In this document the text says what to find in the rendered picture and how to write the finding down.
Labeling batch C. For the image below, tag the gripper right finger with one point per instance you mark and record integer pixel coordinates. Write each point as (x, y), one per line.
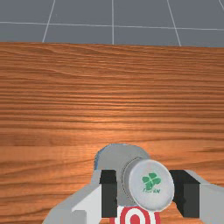
(201, 201)

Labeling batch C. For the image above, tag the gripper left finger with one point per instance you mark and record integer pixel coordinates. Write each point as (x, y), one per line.
(96, 201)

